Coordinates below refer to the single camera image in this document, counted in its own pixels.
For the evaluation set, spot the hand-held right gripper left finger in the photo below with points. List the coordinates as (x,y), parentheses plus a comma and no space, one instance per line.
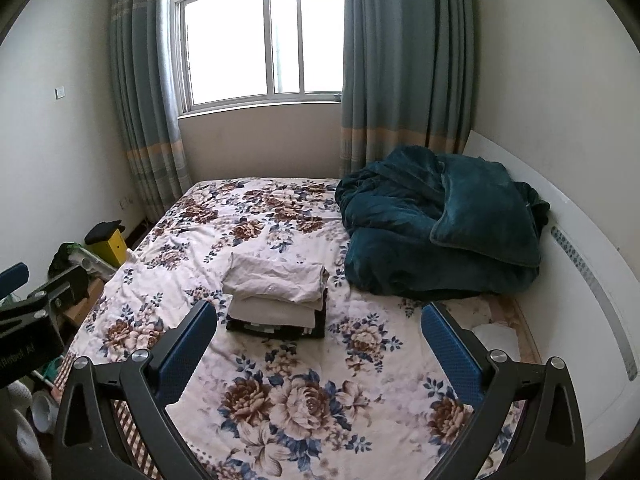
(187,355)

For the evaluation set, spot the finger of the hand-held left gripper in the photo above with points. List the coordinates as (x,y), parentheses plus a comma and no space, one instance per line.
(70,287)
(12,280)

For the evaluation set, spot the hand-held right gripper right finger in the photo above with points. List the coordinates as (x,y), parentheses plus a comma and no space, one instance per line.
(450,355)

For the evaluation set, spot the beige long-sleeve shirt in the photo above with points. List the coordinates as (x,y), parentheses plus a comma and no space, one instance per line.
(275,277)

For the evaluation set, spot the cardboard box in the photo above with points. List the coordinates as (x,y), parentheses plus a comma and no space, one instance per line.
(85,305)

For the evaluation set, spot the dark green bag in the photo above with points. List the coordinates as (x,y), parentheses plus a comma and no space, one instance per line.
(62,260)

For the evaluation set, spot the white plastic tube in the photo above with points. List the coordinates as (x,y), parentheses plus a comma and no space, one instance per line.
(97,265)

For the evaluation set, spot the small white cloth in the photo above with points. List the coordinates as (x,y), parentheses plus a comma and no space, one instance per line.
(495,340)

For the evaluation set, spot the yellow box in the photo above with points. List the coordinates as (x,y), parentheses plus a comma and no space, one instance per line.
(112,250)

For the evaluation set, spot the black cloth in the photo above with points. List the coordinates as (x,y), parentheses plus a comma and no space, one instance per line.
(102,232)

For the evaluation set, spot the grey bucket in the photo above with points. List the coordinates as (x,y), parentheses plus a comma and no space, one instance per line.
(46,414)

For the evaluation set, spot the white folded garment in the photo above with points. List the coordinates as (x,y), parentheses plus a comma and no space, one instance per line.
(270,312)

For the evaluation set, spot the teal plush blanket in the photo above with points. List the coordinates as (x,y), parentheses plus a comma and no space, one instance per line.
(430,240)

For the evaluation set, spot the bed with floral sheet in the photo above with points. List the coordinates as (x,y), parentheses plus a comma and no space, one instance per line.
(300,400)

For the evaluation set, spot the white headboard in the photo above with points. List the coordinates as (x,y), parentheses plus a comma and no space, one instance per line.
(580,260)

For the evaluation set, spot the teal striped curtain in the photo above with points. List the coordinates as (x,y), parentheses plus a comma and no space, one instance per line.
(145,110)
(405,60)

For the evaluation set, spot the window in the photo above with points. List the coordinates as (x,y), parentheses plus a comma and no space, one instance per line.
(240,35)

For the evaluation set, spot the white wall switch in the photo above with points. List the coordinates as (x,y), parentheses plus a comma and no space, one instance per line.
(60,92)

